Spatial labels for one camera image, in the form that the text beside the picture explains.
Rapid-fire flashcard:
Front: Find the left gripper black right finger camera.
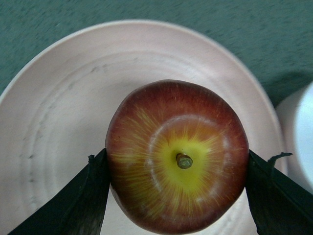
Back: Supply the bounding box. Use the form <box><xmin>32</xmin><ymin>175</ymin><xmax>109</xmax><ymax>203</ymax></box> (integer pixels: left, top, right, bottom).
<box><xmin>246</xmin><ymin>151</ymin><xmax>313</xmax><ymax>235</ymax></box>

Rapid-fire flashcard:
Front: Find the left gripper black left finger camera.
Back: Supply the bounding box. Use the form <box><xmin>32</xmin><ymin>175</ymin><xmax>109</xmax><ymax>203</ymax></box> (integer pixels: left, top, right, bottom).
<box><xmin>11</xmin><ymin>149</ymin><xmax>110</xmax><ymax>235</ymax></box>

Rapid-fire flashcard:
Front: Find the red apple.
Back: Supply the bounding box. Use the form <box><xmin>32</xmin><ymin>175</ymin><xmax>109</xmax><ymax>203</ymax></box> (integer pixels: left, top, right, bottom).
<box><xmin>105</xmin><ymin>80</ymin><xmax>249</xmax><ymax>235</ymax></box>

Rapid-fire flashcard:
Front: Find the pink plate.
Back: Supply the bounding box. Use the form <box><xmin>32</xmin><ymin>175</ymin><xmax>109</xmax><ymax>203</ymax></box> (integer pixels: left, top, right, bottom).
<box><xmin>0</xmin><ymin>20</ymin><xmax>285</xmax><ymax>235</ymax></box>

